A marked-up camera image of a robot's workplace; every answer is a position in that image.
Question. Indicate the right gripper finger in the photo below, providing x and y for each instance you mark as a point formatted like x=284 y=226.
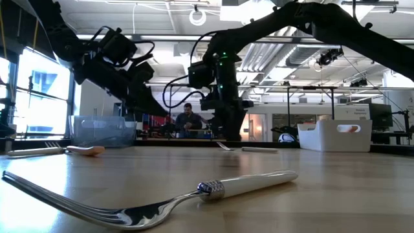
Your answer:
x=226 y=124
x=237 y=124

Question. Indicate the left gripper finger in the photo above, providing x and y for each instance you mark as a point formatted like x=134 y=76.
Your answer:
x=144 y=103

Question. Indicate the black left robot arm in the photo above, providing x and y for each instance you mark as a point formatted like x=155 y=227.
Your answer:
x=61 y=35

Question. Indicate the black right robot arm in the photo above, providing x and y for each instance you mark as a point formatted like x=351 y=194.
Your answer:
x=355 y=32

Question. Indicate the person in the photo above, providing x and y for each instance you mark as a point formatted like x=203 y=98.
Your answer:
x=188 y=123

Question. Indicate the clear plastic bin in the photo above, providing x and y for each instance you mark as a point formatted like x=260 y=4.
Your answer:
x=103 y=127

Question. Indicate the soccer ball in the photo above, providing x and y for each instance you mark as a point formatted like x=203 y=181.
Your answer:
x=287 y=138

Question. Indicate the long ceiling light bar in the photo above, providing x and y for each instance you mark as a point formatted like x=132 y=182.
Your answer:
x=174 y=37

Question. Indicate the white ceiling light panel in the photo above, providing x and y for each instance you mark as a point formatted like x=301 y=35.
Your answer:
x=239 y=13

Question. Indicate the white plastic bin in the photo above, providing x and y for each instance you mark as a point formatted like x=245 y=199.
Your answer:
x=323 y=139

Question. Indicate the black background machine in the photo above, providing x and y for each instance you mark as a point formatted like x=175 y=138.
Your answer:
x=4 y=113

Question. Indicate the white sign board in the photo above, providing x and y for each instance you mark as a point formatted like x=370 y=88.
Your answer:
x=352 y=112

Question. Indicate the black background stand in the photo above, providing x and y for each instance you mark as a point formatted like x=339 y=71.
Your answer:
x=406 y=119

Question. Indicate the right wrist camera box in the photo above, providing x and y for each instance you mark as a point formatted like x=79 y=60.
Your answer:
x=200 y=74

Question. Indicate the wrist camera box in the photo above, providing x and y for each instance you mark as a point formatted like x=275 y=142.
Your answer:
x=118 y=47
x=200 y=74

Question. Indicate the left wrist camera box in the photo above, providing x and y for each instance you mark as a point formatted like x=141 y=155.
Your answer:
x=118 y=47

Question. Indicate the black metal rig frame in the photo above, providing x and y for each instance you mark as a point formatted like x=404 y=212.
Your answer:
x=310 y=87
x=181 y=85

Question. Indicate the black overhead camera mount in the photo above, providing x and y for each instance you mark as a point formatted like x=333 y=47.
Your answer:
x=328 y=56

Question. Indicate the small black overhead camera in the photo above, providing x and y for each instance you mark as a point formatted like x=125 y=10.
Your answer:
x=359 y=83

